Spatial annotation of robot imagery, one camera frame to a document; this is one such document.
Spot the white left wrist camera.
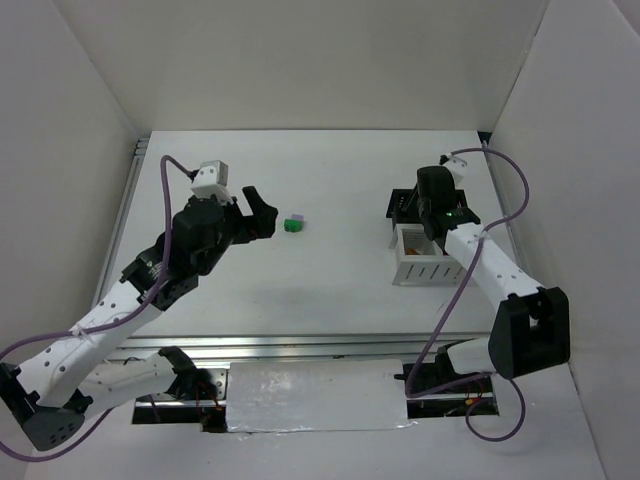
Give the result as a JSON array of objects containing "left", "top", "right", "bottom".
[{"left": 191, "top": 160, "right": 231, "bottom": 203}]

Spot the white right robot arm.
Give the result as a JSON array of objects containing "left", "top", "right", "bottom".
[{"left": 415, "top": 166, "right": 571, "bottom": 379}]

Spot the aluminium rail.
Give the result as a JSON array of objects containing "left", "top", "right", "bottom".
[
  {"left": 114, "top": 333, "right": 496, "bottom": 362},
  {"left": 93, "top": 137, "right": 150, "bottom": 305}
]

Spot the green curved lego brick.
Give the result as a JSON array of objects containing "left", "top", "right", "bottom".
[{"left": 283, "top": 218, "right": 304, "bottom": 233}]

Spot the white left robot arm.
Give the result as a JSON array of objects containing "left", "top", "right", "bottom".
[{"left": 1, "top": 186, "right": 278, "bottom": 452}]

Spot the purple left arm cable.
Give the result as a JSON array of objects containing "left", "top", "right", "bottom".
[{"left": 0, "top": 155, "right": 201, "bottom": 462}]

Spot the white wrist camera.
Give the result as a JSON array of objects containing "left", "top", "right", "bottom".
[
  {"left": 191, "top": 160, "right": 231, "bottom": 203},
  {"left": 439, "top": 153, "right": 468, "bottom": 187}
]

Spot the aluminium front rail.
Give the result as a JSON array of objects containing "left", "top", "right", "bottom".
[{"left": 114, "top": 333, "right": 496, "bottom": 362}]

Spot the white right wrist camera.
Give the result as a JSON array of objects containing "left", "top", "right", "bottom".
[{"left": 439, "top": 153, "right": 468, "bottom": 187}]

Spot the aluminium left side rail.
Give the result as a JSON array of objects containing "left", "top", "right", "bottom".
[{"left": 93, "top": 137, "right": 150, "bottom": 305}]

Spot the white slotted container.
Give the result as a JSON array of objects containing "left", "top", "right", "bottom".
[{"left": 390, "top": 223, "right": 465, "bottom": 287}]

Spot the white taped cover panel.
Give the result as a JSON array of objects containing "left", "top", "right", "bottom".
[{"left": 226, "top": 359, "right": 409, "bottom": 433}]

